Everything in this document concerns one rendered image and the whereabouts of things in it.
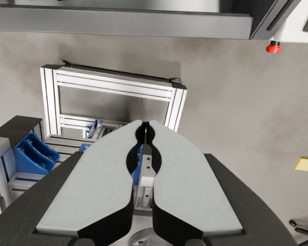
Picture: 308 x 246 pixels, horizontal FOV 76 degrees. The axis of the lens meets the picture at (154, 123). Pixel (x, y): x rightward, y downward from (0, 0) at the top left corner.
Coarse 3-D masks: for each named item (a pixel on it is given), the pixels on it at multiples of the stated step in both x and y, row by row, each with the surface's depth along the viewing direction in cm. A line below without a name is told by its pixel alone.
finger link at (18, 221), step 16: (48, 176) 8; (64, 176) 8; (32, 192) 7; (48, 192) 7; (16, 208) 6; (32, 208) 6; (0, 224) 6; (16, 224) 6; (32, 224) 6; (0, 240) 6; (16, 240) 6; (32, 240) 6; (48, 240) 6; (64, 240) 6
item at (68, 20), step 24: (0, 24) 36; (24, 24) 36; (48, 24) 36; (72, 24) 36; (96, 24) 36; (120, 24) 36; (144, 24) 36; (168, 24) 36; (192, 24) 36; (216, 24) 36; (240, 24) 37
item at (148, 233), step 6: (150, 228) 50; (138, 234) 50; (144, 234) 49; (150, 234) 49; (132, 240) 50; (138, 240) 49; (144, 240) 48; (150, 240) 48; (156, 240) 48; (162, 240) 48
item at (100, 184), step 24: (96, 144) 10; (120, 144) 10; (96, 168) 8; (120, 168) 8; (72, 192) 7; (96, 192) 7; (120, 192) 7; (48, 216) 6; (72, 216) 6; (96, 216) 6; (120, 216) 7; (96, 240) 6
